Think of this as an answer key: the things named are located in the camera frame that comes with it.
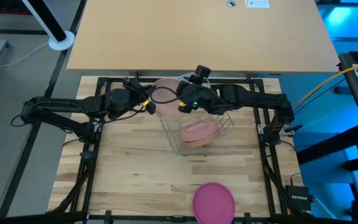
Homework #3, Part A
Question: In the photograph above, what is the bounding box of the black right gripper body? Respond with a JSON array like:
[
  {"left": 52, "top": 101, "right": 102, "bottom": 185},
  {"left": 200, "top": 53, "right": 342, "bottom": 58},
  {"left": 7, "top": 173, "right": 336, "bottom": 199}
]
[{"left": 176, "top": 79, "right": 222, "bottom": 116}]

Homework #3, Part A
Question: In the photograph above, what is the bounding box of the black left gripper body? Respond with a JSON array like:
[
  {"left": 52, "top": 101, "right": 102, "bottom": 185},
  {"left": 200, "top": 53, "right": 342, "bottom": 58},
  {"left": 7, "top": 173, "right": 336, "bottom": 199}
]
[{"left": 122, "top": 77, "right": 157, "bottom": 116}]

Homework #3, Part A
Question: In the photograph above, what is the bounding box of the pale pink plate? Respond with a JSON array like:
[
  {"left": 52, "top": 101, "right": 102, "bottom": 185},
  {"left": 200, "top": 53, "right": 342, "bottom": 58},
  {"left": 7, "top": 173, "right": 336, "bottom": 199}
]
[{"left": 152, "top": 78, "right": 186, "bottom": 118}]

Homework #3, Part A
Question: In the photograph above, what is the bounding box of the rose pink plate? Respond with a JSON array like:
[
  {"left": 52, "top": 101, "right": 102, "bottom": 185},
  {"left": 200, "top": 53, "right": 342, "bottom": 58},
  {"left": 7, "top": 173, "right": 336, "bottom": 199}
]
[{"left": 180, "top": 120, "right": 220, "bottom": 144}]

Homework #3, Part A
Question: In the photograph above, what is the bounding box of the silver wire dish rack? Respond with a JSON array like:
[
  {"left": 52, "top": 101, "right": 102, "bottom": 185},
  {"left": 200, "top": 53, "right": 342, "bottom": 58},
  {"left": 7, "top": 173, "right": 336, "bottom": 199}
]
[{"left": 155, "top": 72, "right": 234, "bottom": 156}]

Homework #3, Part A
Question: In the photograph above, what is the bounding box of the magenta plate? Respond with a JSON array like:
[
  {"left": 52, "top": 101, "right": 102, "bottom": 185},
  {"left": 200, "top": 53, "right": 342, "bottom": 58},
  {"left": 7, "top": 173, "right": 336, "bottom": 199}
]
[{"left": 192, "top": 182, "right": 236, "bottom": 224}]

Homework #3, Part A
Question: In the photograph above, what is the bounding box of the large tan wooden desk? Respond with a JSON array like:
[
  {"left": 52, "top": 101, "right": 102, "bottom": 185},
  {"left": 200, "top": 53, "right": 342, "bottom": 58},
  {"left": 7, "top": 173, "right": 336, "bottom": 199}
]
[{"left": 66, "top": 0, "right": 341, "bottom": 74}]

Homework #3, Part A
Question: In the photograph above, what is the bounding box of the white fan stand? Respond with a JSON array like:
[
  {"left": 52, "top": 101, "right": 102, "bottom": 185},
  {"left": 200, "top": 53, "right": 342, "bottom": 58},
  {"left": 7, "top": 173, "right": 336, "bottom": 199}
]
[{"left": 20, "top": 0, "right": 76, "bottom": 52}]

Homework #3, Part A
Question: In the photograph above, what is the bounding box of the white power strip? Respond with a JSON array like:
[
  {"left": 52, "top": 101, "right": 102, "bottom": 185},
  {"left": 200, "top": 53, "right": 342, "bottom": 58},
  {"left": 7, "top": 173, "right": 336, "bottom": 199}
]
[{"left": 244, "top": 0, "right": 270, "bottom": 9}]

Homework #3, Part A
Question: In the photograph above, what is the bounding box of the black crate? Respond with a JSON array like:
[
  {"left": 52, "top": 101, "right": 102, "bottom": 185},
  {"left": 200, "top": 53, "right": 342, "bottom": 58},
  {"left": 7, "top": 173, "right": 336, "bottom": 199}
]
[{"left": 0, "top": 0, "right": 33, "bottom": 16}]

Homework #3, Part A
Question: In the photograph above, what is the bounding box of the black equipment cart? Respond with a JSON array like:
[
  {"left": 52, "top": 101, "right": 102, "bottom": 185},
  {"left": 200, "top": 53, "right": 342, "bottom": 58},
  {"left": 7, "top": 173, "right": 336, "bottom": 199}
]
[{"left": 295, "top": 37, "right": 358, "bottom": 224}]

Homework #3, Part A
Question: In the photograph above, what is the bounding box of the black crossbeam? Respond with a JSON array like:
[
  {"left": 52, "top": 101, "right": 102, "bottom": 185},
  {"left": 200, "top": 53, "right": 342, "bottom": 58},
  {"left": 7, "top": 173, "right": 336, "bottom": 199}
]
[{"left": 0, "top": 211, "right": 358, "bottom": 224}]

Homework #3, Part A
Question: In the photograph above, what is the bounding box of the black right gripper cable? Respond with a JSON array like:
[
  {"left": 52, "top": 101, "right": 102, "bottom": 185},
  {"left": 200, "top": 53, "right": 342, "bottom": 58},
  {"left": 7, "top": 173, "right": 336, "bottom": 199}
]
[{"left": 149, "top": 85, "right": 181, "bottom": 105}]

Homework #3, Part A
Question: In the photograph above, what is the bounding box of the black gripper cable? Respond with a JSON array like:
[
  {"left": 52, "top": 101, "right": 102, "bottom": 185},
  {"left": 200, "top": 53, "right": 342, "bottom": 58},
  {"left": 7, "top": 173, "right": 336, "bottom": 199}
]
[
  {"left": 116, "top": 105, "right": 148, "bottom": 121},
  {"left": 149, "top": 85, "right": 181, "bottom": 105}
]

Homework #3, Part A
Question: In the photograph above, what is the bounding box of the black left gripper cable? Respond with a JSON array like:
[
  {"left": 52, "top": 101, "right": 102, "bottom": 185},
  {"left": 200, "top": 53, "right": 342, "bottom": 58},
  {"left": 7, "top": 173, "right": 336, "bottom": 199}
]
[{"left": 116, "top": 105, "right": 148, "bottom": 121}]

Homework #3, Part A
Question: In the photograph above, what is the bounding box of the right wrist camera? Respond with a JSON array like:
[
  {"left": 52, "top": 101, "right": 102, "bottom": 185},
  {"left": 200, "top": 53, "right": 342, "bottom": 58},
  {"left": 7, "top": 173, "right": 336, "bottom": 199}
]
[{"left": 195, "top": 65, "right": 212, "bottom": 80}]

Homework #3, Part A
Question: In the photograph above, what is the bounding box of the black aluminium table frame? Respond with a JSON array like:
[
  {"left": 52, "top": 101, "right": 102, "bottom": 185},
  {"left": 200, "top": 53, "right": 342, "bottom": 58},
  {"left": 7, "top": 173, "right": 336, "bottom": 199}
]
[{"left": 46, "top": 70, "right": 295, "bottom": 218}]

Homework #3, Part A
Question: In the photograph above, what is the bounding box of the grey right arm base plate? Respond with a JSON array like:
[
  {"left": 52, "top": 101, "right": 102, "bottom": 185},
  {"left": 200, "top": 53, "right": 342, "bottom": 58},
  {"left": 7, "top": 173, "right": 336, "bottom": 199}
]
[{"left": 257, "top": 124, "right": 303, "bottom": 136}]

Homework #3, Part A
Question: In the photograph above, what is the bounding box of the black switch power cable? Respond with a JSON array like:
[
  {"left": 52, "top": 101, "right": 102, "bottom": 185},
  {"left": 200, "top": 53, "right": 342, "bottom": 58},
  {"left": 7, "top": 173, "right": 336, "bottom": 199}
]
[{"left": 289, "top": 172, "right": 301, "bottom": 187}]

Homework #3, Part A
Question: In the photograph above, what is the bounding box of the white fan cable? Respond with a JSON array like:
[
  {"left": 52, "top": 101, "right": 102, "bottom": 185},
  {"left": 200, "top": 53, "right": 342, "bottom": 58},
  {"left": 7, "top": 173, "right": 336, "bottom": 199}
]
[{"left": 0, "top": 40, "right": 50, "bottom": 72}]

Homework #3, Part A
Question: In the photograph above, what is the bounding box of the yellow cable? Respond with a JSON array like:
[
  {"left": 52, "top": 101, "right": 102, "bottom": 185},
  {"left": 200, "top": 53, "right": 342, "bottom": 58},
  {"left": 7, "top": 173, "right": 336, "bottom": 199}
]
[{"left": 293, "top": 57, "right": 358, "bottom": 106}]

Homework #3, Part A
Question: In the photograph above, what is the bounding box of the thin blue cable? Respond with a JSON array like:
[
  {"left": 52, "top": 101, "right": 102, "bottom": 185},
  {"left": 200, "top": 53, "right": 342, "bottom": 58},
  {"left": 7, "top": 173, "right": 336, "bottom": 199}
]
[{"left": 293, "top": 77, "right": 347, "bottom": 114}]

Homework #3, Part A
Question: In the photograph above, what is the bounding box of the black Netgear network switch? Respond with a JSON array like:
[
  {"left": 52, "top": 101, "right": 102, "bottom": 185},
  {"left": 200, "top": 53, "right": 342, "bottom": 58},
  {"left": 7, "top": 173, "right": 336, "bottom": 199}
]
[{"left": 284, "top": 184, "right": 312, "bottom": 213}]

